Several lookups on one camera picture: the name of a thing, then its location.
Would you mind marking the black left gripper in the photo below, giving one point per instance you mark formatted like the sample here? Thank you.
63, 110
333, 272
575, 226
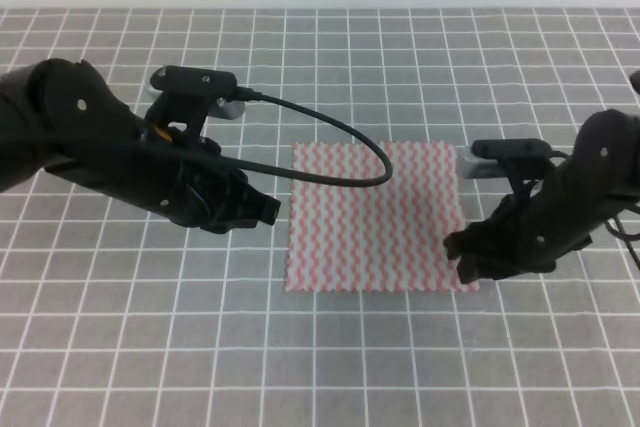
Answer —
178, 177

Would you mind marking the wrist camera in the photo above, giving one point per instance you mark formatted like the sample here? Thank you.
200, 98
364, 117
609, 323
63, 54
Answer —
186, 96
522, 162

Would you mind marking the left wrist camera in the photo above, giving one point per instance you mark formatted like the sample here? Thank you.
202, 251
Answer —
186, 96

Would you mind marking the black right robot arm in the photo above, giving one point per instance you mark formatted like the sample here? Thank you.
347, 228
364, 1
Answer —
601, 173

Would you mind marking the pink white wavy-striped towel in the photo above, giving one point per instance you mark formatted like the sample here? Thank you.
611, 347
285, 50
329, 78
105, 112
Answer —
384, 238

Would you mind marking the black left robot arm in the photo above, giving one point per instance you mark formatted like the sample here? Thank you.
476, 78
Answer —
61, 117

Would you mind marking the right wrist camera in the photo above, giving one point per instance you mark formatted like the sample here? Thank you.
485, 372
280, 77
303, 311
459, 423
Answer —
522, 162

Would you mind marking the grey grid-patterned tablecloth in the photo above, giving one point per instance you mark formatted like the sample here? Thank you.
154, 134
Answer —
111, 316

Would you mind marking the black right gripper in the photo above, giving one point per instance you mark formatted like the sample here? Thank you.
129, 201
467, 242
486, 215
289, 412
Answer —
520, 238

